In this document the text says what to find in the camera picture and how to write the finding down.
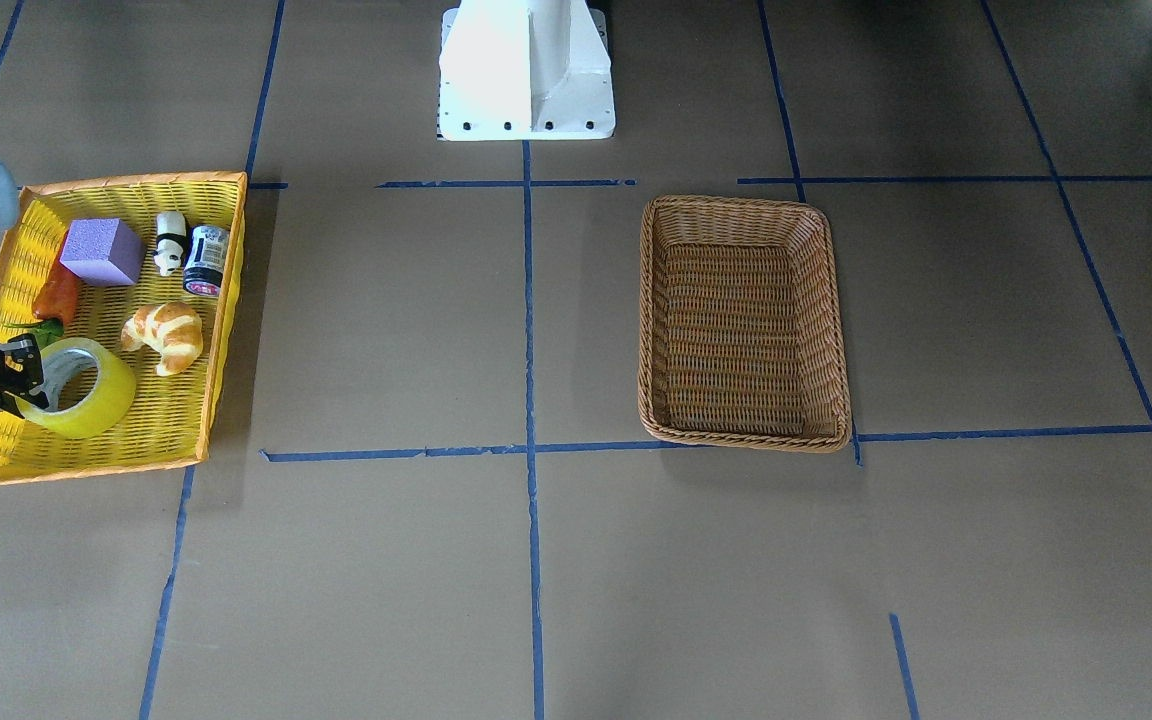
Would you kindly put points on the yellow tape roll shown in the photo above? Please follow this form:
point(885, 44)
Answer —
point(89, 389)

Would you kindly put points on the yellow woven basket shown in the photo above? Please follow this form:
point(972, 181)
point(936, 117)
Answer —
point(169, 423)

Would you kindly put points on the brown wicker basket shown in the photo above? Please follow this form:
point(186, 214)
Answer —
point(740, 333)

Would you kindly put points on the toy carrot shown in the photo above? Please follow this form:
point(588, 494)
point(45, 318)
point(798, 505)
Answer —
point(55, 306)

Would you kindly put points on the purple foam block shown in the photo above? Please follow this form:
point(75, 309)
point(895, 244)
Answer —
point(103, 252)

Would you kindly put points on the toy croissant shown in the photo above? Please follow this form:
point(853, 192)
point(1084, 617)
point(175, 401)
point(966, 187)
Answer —
point(174, 331)

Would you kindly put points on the panda figurine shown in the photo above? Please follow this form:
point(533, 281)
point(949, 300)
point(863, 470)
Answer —
point(171, 242)

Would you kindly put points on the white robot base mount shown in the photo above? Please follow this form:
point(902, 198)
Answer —
point(525, 71)

